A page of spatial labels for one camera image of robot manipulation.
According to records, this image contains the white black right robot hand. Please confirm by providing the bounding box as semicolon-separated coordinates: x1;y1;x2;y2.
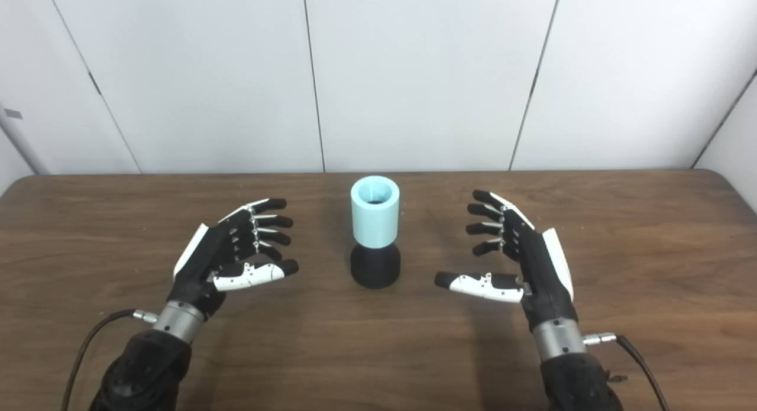
435;190;579;332

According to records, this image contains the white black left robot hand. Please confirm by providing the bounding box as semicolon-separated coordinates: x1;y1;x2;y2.
169;198;300;322

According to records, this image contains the black flared nozzle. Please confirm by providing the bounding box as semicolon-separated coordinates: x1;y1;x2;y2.
350;242;402;290

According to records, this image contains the light-blue hose piece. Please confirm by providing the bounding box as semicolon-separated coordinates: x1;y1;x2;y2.
350;176;401;249

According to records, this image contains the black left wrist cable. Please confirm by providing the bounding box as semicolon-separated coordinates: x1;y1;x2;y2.
61;308;159;411

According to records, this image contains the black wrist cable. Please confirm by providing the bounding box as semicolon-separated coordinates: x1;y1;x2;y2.
61;308;159;411
583;333;672;411

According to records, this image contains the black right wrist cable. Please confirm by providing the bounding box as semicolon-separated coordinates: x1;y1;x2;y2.
583;333;672;411

